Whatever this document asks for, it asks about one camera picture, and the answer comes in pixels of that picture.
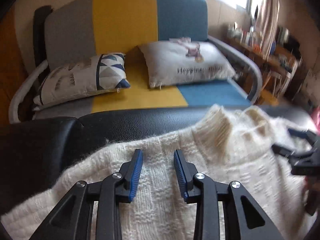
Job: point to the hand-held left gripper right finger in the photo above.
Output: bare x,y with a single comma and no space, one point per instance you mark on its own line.
180,175

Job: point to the wooden desk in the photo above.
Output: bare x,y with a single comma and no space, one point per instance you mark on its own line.
252,52

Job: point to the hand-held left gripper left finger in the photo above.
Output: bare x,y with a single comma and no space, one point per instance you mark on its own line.
136,177

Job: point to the white triangle pattern pillow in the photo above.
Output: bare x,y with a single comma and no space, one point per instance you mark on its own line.
82,80

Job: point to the brown wooden wardrobe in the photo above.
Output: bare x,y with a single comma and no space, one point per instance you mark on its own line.
12,67

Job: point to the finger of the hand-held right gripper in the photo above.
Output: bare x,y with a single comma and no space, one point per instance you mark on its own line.
282,148
295,131

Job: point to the grey yellow blue sofa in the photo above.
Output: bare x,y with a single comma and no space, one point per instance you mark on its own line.
125,17

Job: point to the grey deer print pillow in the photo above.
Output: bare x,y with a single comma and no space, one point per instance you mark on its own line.
187,65

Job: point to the cream knit sweater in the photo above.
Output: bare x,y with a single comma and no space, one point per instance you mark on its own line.
160,180

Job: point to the red ruffled quilt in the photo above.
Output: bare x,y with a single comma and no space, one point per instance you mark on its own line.
316,115

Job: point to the pink patterned curtain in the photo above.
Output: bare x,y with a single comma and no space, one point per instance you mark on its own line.
268,17

